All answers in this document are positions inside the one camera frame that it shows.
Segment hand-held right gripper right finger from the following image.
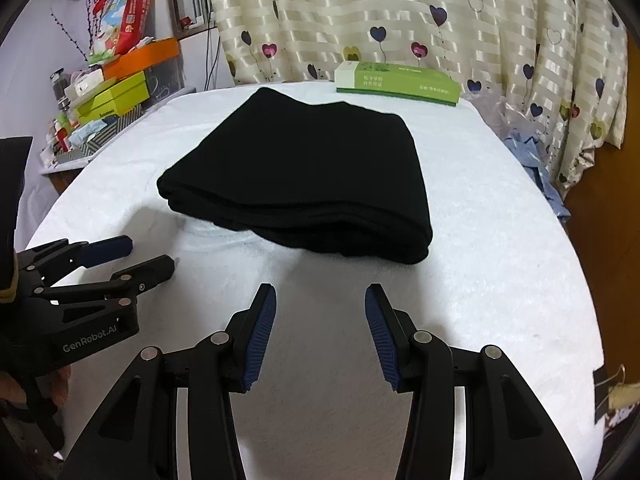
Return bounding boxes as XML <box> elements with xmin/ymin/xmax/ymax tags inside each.
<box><xmin>365</xmin><ymin>283</ymin><xmax>583</xmax><ymax>480</ymax></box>

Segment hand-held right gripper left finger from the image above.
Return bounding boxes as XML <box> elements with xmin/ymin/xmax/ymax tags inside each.
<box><xmin>62</xmin><ymin>283</ymin><xmax>277</xmax><ymax>480</ymax></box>

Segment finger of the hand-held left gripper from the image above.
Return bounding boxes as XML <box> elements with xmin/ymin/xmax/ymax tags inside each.
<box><xmin>17</xmin><ymin>234</ymin><xmax>134</xmax><ymax>284</ymax></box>
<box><xmin>42</xmin><ymin>254</ymin><xmax>176</xmax><ymax>321</ymax></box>

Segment black pants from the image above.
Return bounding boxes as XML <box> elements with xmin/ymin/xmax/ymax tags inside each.
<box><xmin>156</xmin><ymin>87</ymin><xmax>433</xmax><ymax>266</ymax></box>

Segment person's left hand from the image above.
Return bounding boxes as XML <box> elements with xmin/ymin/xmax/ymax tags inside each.
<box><xmin>29</xmin><ymin>365</ymin><xmax>71</xmax><ymax>408</ymax></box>

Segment striped patterned box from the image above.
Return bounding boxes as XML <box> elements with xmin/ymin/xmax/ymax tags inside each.
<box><xmin>52</xmin><ymin>105</ymin><xmax>147</xmax><ymax>166</ymax></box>

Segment lime green box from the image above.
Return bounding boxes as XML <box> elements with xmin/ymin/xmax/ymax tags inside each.
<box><xmin>75</xmin><ymin>71</ymin><xmax>151</xmax><ymax>126</ymax></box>

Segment dark bottle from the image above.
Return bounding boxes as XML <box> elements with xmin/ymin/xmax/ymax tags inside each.
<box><xmin>49</xmin><ymin>66</ymin><xmax>72</xmax><ymax>112</ymax></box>

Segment small white box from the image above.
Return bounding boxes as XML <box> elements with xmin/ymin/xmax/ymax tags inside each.
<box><xmin>65</xmin><ymin>67</ymin><xmax>119</xmax><ymax>99</ymax></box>

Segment clear storage box orange lid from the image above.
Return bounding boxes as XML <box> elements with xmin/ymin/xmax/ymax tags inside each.
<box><xmin>102</xmin><ymin>36</ymin><xmax>185</xmax><ymax>102</ymax></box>

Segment metal binder clip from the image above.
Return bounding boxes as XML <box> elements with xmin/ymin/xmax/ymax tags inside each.
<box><xmin>594</xmin><ymin>364</ymin><xmax>632</xmax><ymax>412</ymax></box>

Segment decorative twig branches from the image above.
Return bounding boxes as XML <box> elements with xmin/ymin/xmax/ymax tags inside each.
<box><xmin>50</xmin><ymin>0</ymin><xmax>108</xmax><ymax>63</ymax></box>

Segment colourful red packet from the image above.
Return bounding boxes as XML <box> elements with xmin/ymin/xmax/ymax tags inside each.
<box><xmin>89</xmin><ymin>0</ymin><xmax>157</xmax><ymax>59</ymax></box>

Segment blue cloth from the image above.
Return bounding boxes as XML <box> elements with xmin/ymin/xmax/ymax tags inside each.
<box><xmin>502</xmin><ymin>127</ymin><xmax>572</xmax><ymax>221</ymax></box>

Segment wooden wardrobe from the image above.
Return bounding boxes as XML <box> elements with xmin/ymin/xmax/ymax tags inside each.
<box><xmin>564</xmin><ymin>140</ymin><xmax>640</xmax><ymax>376</ymax></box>

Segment green and white box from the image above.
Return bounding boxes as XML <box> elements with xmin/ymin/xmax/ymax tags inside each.
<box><xmin>334</xmin><ymin>60</ymin><xmax>462</xmax><ymax>108</ymax></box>

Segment clear plastic bag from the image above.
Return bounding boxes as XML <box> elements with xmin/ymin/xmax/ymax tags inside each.
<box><xmin>477</xmin><ymin>92</ymin><xmax>528</xmax><ymax>137</ymax></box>

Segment heart print striped curtain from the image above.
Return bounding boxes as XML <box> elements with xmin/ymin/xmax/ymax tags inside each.
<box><xmin>202</xmin><ymin>0</ymin><xmax>631</xmax><ymax>198</ymax></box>

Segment hanging black cable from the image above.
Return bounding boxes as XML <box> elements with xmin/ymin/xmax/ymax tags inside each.
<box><xmin>204</xmin><ymin>24</ymin><xmax>221</xmax><ymax>92</ymax></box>

